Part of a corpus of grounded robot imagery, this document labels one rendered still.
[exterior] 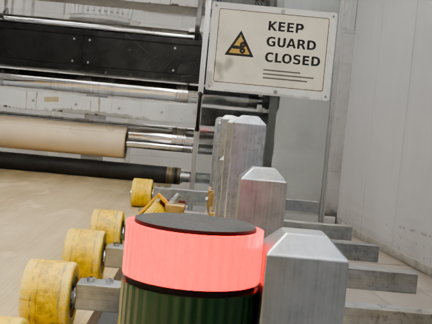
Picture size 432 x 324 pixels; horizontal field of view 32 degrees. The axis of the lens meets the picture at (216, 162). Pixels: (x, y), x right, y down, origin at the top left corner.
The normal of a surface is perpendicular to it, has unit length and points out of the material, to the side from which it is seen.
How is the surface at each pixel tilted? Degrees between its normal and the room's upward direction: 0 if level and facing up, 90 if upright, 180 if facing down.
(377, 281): 90
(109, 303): 90
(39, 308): 98
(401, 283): 90
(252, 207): 90
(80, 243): 51
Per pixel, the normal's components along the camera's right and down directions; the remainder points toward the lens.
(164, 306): -0.33, 0.02
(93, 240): 0.07, -0.66
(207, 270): 0.22, 0.07
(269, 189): 0.01, 0.05
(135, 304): -0.69, -0.03
